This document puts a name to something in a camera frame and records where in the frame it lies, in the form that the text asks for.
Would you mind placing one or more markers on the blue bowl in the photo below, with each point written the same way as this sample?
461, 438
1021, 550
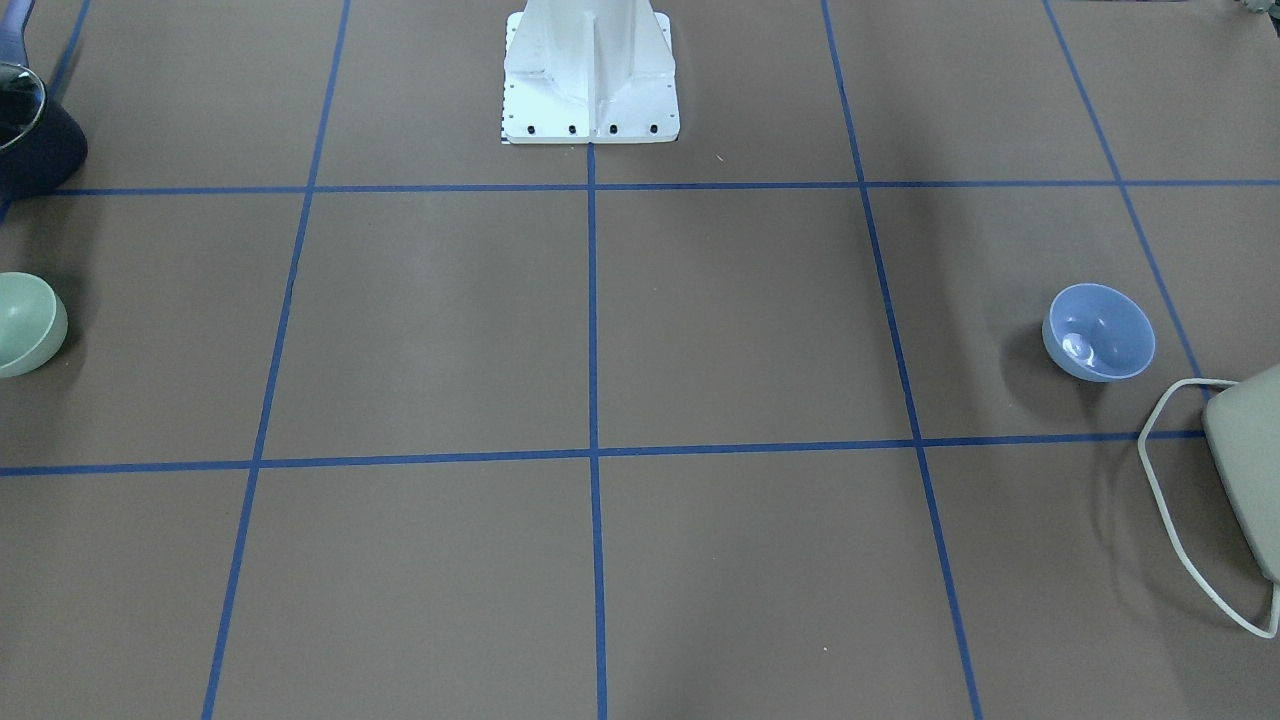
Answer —
1097, 334

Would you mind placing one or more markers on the green bowl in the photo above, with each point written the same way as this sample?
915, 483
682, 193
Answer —
34, 323

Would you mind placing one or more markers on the cream toaster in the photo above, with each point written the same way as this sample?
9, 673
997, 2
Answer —
1242, 429

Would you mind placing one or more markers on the dark blue saucepan with lid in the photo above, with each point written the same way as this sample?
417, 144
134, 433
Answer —
42, 145

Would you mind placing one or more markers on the white camera stand post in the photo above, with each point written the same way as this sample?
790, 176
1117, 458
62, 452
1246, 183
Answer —
589, 72

